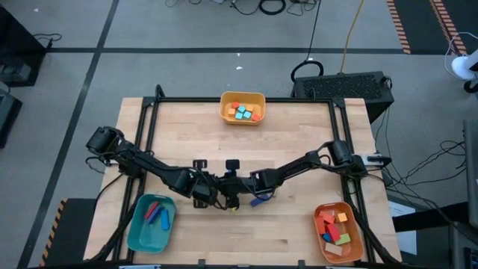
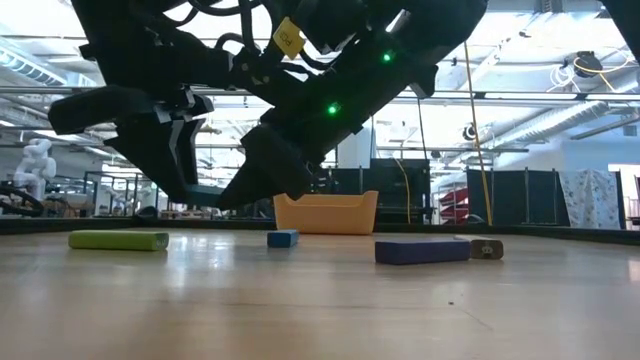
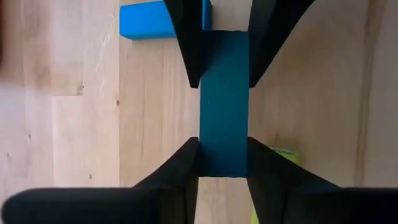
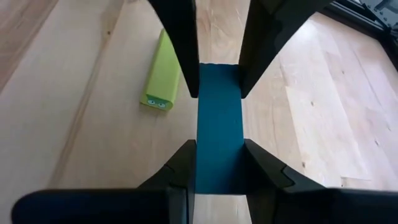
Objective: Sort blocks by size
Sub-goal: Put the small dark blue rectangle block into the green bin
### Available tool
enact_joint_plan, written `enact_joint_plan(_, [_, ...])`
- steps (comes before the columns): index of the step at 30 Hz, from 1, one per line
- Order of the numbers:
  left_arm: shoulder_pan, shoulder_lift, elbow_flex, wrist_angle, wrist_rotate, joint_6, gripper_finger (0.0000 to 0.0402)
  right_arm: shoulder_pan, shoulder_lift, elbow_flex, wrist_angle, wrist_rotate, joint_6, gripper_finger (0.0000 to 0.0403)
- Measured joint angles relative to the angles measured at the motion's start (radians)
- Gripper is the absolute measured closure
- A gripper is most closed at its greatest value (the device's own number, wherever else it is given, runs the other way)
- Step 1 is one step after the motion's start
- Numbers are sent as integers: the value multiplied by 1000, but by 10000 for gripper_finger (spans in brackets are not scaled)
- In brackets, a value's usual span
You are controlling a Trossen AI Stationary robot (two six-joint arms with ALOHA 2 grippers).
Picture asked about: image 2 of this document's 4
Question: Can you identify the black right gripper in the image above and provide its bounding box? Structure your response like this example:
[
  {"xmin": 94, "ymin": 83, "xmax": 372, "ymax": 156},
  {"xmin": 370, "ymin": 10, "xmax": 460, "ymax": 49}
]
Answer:
[{"xmin": 72, "ymin": 0, "xmax": 489, "ymax": 210}]

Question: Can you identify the teal long block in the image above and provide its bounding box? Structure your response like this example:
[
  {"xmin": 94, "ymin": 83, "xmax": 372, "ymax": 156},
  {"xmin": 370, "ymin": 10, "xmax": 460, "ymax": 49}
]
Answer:
[{"xmin": 185, "ymin": 183, "xmax": 225, "ymax": 209}]

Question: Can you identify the lime green long block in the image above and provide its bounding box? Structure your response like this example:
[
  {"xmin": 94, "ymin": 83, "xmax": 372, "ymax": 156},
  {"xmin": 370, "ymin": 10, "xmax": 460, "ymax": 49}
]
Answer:
[{"xmin": 68, "ymin": 229, "xmax": 170, "ymax": 252}]

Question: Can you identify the natural wood long block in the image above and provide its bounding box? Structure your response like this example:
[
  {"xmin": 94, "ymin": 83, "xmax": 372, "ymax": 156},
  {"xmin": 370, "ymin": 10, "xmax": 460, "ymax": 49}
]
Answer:
[{"xmin": 453, "ymin": 234, "xmax": 505, "ymax": 261}]

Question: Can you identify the black partition screen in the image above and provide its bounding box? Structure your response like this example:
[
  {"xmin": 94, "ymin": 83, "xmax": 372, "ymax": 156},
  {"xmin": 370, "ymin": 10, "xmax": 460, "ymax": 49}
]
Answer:
[
  {"xmin": 466, "ymin": 168, "xmax": 570, "ymax": 224},
  {"xmin": 314, "ymin": 166, "xmax": 372, "ymax": 221}
]

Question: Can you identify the yellow plastic bin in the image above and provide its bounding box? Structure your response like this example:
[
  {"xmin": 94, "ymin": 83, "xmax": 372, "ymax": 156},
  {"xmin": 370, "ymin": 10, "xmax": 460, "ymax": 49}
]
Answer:
[{"xmin": 273, "ymin": 189, "xmax": 380, "ymax": 236}]

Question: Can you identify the white pillar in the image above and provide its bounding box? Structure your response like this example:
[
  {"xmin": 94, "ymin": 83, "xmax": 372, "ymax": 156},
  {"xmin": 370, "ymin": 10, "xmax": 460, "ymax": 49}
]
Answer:
[{"xmin": 344, "ymin": 127, "xmax": 374, "ymax": 170}]

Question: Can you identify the white humanoid robot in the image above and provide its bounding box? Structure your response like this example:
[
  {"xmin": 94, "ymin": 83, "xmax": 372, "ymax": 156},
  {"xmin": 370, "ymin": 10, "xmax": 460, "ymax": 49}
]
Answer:
[{"xmin": 12, "ymin": 138, "xmax": 58, "ymax": 201}]

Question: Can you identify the black tall cabinet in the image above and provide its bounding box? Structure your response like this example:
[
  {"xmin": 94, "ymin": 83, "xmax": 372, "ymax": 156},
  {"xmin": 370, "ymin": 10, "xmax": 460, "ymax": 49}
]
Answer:
[{"xmin": 369, "ymin": 158, "xmax": 431, "ymax": 226}]

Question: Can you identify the dark blue long block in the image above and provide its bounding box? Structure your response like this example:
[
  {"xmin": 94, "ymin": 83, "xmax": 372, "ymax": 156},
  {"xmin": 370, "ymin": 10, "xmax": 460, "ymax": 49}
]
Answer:
[{"xmin": 374, "ymin": 237, "xmax": 471, "ymax": 266}]

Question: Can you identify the red shelf rack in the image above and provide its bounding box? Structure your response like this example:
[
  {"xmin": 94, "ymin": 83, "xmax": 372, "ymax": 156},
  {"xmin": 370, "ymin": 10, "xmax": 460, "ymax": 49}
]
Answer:
[{"xmin": 439, "ymin": 187, "xmax": 470, "ymax": 221}]

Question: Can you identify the patterned white cloth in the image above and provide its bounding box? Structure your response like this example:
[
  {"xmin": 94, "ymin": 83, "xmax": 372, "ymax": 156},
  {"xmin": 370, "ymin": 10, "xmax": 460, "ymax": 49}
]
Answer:
[{"xmin": 558, "ymin": 169, "xmax": 621, "ymax": 230}]

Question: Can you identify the black metal frame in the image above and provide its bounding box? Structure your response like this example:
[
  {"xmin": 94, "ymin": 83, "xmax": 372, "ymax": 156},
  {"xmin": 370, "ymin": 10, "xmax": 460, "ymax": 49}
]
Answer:
[{"xmin": 82, "ymin": 171, "xmax": 171, "ymax": 216}]

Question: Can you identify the yellow cable tag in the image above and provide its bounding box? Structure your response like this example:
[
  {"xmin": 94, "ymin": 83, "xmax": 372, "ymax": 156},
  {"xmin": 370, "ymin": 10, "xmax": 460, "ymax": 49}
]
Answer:
[{"xmin": 272, "ymin": 16, "xmax": 306, "ymax": 61}]

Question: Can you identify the black curved hose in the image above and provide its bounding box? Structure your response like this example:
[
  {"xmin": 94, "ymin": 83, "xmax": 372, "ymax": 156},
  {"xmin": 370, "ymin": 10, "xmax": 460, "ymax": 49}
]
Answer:
[{"xmin": 0, "ymin": 184, "xmax": 46, "ymax": 219}]

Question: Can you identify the black hanging cable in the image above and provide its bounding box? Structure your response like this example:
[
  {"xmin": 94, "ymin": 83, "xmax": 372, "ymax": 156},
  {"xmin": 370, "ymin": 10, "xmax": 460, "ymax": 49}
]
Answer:
[{"xmin": 416, "ymin": 97, "xmax": 431, "ymax": 162}]

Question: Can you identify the yellow hanging cable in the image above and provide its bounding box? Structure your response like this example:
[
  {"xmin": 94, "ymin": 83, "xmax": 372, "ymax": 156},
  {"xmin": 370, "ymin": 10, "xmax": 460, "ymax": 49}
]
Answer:
[{"xmin": 462, "ymin": 42, "xmax": 494, "ymax": 226}]

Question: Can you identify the overhead frame bar with light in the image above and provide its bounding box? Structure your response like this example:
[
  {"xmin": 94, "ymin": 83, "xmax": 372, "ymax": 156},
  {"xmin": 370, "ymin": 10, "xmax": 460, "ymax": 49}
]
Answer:
[{"xmin": 0, "ymin": 85, "xmax": 640, "ymax": 101}]

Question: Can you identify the black table frame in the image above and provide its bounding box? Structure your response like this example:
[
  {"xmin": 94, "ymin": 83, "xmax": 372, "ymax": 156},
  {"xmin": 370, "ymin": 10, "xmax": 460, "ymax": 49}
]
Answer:
[{"xmin": 0, "ymin": 214, "xmax": 640, "ymax": 246}]

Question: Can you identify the black ceiling cable reel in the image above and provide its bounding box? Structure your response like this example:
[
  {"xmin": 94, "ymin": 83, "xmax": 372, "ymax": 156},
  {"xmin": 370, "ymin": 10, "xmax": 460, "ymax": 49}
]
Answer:
[{"xmin": 573, "ymin": 49, "xmax": 605, "ymax": 80}]

